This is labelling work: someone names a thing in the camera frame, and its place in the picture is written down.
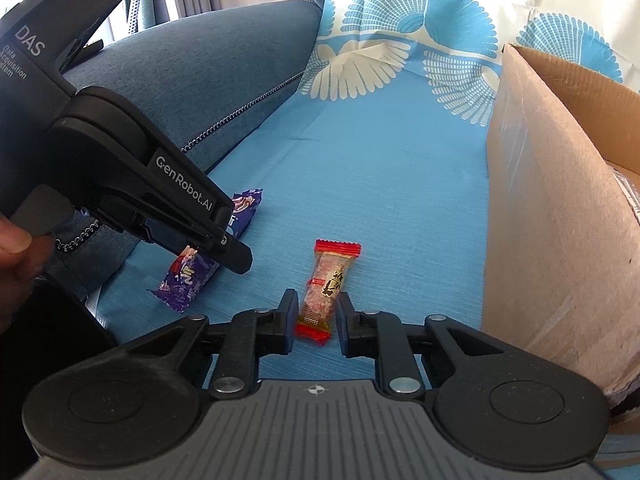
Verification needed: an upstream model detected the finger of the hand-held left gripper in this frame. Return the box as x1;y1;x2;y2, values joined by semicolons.
141;214;253;276

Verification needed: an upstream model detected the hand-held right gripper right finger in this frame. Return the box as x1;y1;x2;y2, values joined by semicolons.
336;292;506;395

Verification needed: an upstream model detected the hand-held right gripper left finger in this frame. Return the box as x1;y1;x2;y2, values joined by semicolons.
120;289;299;400

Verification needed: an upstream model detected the purple candy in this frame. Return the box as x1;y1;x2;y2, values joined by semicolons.
146;246;221;314
227;188;264;241

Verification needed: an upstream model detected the red candy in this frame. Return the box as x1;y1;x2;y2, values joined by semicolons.
295;239;362;347

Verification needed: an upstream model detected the brown cardboard box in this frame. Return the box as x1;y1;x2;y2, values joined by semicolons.
482;42;640;397

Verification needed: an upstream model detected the white snack bar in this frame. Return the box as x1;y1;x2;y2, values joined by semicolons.
612;167;640;219

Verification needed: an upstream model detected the person's left hand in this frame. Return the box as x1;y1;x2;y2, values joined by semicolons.
0;212;57;333

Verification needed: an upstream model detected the blue and cream printed cloth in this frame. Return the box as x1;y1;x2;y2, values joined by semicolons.
90;0;640;461

